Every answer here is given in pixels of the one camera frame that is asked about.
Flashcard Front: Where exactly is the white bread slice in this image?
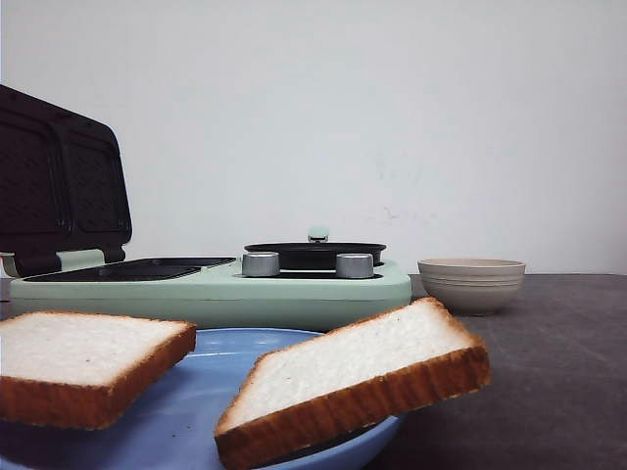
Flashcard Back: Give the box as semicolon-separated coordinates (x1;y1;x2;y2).
214;298;491;469
1;311;196;430

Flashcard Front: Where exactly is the beige ceramic bowl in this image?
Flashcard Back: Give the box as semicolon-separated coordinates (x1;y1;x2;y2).
417;258;526;315

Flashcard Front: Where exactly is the breakfast maker hinged lid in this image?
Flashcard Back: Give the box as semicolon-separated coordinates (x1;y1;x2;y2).
1;86;132;277

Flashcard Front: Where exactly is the mint green breakfast maker base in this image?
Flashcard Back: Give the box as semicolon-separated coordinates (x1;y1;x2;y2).
1;226;411;331

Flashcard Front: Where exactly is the black round frying pan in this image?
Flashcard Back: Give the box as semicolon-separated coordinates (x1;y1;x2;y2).
244;242;387;270

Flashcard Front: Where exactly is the right silver control knob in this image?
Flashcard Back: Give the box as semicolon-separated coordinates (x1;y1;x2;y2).
335;253;374;279

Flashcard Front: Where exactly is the silver control knob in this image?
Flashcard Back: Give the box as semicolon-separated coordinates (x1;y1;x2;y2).
242;252;280;277
335;253;374;279

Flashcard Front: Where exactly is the left silver control knob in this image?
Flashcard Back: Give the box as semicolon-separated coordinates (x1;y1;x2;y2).
242;252;280;277

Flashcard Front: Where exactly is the blue ceramic plate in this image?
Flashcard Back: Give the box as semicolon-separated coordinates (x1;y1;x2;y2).
0;327;407;470

